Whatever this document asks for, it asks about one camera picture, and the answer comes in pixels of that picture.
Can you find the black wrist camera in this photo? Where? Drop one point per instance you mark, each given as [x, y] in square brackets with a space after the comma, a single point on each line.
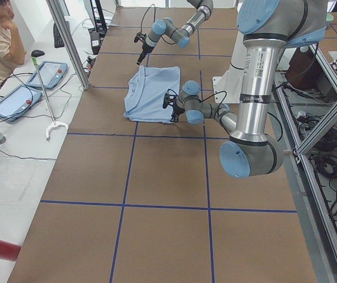
[140, 37]
[168, 100]

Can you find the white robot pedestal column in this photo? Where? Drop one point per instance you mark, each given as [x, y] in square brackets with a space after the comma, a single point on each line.
[227, 88]

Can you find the brown paper table cover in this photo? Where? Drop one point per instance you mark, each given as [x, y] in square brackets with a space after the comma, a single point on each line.
[150, 202]

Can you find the black keyboard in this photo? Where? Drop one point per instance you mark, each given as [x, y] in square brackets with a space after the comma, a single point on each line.
[58, 40]

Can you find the far blue teach pendant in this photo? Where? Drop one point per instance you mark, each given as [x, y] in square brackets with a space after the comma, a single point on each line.
[51, 73]

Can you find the black computer mouse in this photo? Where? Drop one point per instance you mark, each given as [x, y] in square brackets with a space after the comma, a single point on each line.
[37, 53]

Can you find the reacher grabber stick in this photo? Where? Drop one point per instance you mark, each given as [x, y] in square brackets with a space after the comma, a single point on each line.
[54, 124]

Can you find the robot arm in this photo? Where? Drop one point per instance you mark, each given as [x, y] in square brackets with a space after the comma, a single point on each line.
[166, 26]
[268, 28]

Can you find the aluminium frame rack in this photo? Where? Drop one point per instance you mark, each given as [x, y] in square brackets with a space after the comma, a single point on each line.
[306, 93]

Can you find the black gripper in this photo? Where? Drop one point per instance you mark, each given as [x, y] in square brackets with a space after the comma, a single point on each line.
[147, 44]
[177, 109]

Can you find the blue teach pendant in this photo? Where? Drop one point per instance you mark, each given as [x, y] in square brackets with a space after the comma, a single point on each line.
[51, 73]
[18, 102]

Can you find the aluminium frame post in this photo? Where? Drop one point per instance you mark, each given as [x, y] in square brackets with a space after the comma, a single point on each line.
[60, 21]

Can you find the light blue t-shirt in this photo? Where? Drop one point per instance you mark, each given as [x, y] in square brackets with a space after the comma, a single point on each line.
[147, 88]

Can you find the near blue teach pendant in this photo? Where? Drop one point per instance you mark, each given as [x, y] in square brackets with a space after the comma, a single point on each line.
[18, 102]

